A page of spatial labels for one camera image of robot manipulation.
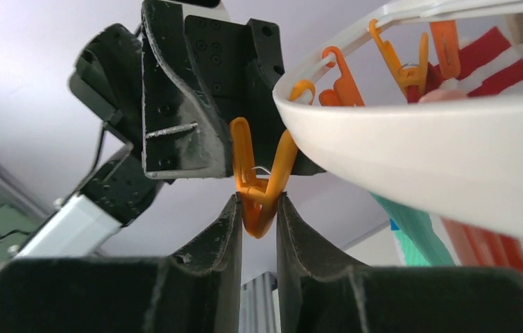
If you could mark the plain red hanging sock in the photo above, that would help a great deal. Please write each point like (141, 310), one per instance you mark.
(479, 247)

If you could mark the orange clothes peg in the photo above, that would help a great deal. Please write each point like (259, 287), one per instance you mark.
(259, 195)

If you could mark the mint green sock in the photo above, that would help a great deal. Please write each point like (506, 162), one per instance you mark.
(413, 229)

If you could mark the red white striped hanging sock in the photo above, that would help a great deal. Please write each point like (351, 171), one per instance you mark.
(490, 65)

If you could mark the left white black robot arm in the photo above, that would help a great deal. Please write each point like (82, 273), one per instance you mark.
(101, 206)

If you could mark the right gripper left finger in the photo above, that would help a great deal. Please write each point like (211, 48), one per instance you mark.
(195, 289)

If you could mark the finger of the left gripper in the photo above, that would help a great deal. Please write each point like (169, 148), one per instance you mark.
(183, 134)

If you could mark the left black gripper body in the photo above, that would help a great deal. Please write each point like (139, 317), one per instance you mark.
(239, 64)

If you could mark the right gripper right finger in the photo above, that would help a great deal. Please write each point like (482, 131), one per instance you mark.
(323, 289)

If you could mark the white round clip hanger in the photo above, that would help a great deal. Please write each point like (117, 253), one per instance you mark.
(459, 159)

